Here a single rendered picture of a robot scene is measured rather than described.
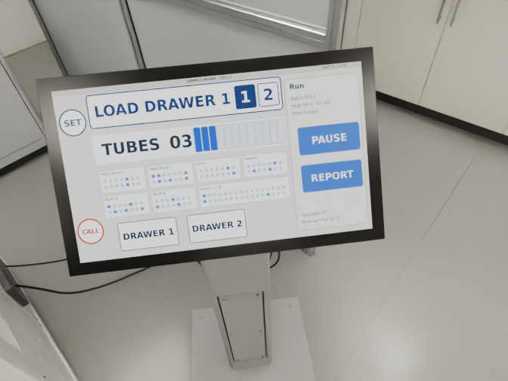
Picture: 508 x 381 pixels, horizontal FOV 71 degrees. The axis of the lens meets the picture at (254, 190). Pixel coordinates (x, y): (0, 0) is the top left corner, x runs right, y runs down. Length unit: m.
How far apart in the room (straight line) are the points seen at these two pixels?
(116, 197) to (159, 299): 1.14
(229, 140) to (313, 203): 0.17
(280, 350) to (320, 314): 0.24
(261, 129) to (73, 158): 0.29
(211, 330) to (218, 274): 0.72
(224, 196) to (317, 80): 0.23
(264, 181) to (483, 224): 1.65
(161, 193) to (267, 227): 0.18
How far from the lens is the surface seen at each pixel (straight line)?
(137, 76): 0.60
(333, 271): 1.71
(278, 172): 0.57
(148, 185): 0.59
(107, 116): 0.60
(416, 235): 1.93
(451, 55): 2.41
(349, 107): 0.60
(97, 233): 0.62
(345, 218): 0.61
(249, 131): 0.57
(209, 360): 1.51
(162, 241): 0.60
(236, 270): 0.84
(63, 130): 0.63
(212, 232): 0.59
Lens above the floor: 1.46
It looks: 47 degrees down
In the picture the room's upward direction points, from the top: 4 degrees counter-clockwise
